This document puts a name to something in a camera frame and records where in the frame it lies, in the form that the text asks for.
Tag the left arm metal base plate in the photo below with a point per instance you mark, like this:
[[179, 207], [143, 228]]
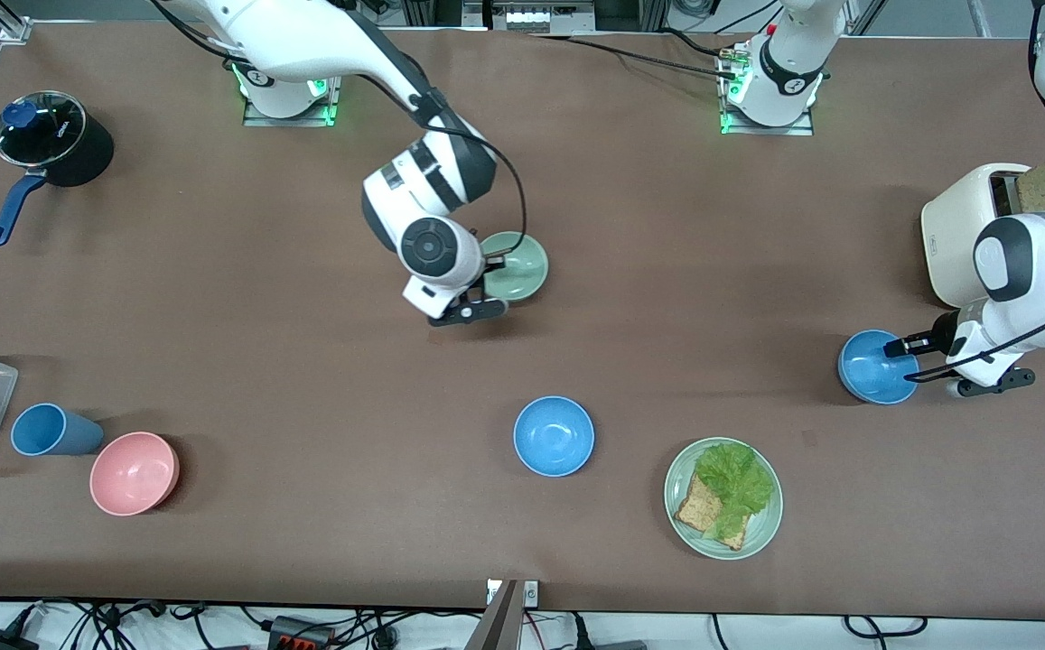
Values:
[[802, 129]]

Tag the glass lid with blue knob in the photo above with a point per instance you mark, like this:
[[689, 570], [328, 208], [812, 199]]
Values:
[[39, 126]]

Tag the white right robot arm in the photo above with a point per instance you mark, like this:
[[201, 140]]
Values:
[[305, 36]]

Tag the blue cup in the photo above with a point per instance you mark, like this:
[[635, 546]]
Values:
[[48, 431]]

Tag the pink bowl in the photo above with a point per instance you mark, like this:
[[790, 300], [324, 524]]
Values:
[[132, 474]]

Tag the green lettuce leaf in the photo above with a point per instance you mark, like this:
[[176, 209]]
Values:
[[737, 478]]

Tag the small metal bracket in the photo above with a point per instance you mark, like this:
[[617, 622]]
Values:
[[531, 593]]

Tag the grey camera pole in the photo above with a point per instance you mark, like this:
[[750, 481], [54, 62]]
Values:
[[497, 623]]

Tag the brown toast slice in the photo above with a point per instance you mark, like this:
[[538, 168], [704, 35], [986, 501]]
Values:
[[698, 510]]

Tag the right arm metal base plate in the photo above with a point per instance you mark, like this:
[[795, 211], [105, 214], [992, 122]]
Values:
[[256, 120]]

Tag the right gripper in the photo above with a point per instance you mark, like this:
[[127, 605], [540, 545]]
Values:
[[489, 264]]

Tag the green bowl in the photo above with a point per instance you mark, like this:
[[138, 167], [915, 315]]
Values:
[[522, 266]]

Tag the electronics box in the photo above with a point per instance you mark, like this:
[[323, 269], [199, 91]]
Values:
[[527, 16]]

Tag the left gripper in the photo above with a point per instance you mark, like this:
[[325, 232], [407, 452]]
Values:
[[941, 334]]

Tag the black power strip red switches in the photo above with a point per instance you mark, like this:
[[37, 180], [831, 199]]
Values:
[[301, 634]]

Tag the green plate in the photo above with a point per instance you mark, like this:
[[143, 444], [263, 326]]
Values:
[[761, 533]]

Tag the blue bowl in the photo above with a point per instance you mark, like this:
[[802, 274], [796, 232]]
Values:
[[554, 436], [865, 375]]

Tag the metal corner bracket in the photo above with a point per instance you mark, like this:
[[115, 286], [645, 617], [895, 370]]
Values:
[[14, 32]]

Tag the cream toaster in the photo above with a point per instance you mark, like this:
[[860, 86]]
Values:
[[956, 244]]

